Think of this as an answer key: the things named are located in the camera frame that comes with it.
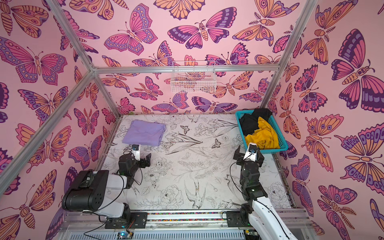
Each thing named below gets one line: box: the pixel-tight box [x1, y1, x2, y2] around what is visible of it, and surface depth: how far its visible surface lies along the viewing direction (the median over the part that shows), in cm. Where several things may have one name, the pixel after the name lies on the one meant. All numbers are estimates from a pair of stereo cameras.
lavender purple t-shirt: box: [122, 119, 167, 146], surface depth 111 cm
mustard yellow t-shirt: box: [245, 116, 280, 150], surface depth 97 cm
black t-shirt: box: [239, 108, 273, 136], surface depth 108 cm
